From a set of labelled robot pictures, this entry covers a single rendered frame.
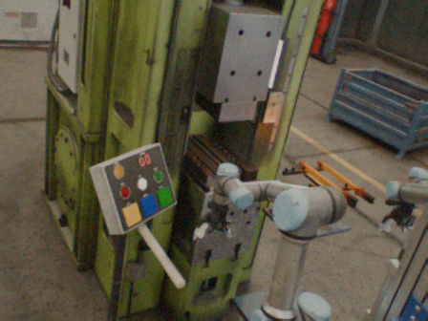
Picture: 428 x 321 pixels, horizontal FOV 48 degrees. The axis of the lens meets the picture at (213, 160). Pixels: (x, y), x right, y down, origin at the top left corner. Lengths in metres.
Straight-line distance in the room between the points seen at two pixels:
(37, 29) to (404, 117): 5.00
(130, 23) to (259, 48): 0.65
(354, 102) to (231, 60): 4.21
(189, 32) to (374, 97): 4.18
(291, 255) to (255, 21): 1.09
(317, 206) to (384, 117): 4.70
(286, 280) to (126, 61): 1.44
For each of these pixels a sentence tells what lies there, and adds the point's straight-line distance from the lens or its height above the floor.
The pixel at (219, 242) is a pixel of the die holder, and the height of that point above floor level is 0.59.
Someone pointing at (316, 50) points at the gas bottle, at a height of 0.16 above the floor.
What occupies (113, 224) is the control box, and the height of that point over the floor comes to 0.98.
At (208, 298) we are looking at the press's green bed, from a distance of 2.89.
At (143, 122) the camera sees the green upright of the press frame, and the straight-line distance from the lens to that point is 2.21.
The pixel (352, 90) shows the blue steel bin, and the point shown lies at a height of 0.50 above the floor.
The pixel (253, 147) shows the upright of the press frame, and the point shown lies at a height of 1.03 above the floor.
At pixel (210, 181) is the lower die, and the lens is 2.37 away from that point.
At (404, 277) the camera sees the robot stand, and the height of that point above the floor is 1.28.
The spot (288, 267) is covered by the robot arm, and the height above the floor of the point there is 1.23.
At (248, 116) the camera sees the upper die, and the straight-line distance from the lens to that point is 2.31.
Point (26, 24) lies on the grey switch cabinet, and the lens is 7.35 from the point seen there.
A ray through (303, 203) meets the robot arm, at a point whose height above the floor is 1.45.
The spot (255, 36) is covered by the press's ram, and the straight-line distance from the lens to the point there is 2.17.
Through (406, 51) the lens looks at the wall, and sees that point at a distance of 10.97.
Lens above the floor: 2.10
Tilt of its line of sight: 27 degrees down
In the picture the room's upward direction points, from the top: 11 degrees clockwise
